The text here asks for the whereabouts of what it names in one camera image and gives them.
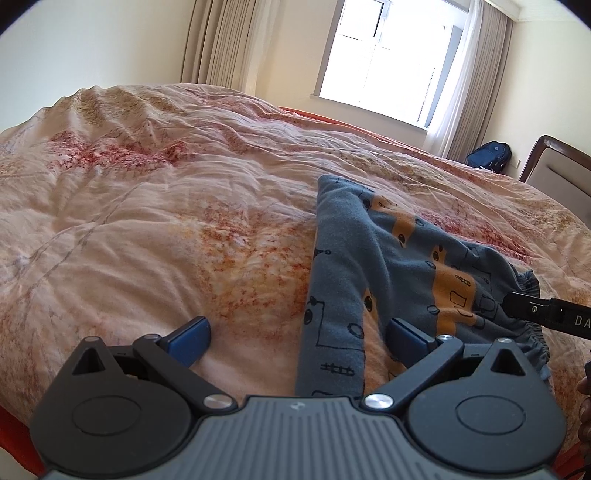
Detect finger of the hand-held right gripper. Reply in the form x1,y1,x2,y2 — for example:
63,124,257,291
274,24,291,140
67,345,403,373
501,289,556,328

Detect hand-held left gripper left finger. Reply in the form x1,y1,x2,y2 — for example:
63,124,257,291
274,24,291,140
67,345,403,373
69,316,234,411

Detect blue printed pants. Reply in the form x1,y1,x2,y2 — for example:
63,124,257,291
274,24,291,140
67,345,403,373
294,174,553,403

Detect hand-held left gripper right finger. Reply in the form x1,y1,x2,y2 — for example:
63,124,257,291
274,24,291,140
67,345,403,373
362,318,525,411

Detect person's right hand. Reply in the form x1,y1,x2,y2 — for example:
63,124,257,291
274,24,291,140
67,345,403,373
576,377,591,455

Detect beige curtain with white sheer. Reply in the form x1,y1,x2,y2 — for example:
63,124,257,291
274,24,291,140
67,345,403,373
422,0,514,163

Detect blue backpack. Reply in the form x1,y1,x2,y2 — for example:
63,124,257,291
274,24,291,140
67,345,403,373
464,141,513,175

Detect brown padded headboard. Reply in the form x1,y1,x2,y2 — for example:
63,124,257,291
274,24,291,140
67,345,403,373
518,135,591,209

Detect pink floral blanket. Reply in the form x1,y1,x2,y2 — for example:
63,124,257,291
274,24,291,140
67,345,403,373
0,83,591,414

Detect white framed window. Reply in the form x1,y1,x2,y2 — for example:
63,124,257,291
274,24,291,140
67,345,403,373
310,0,483,136

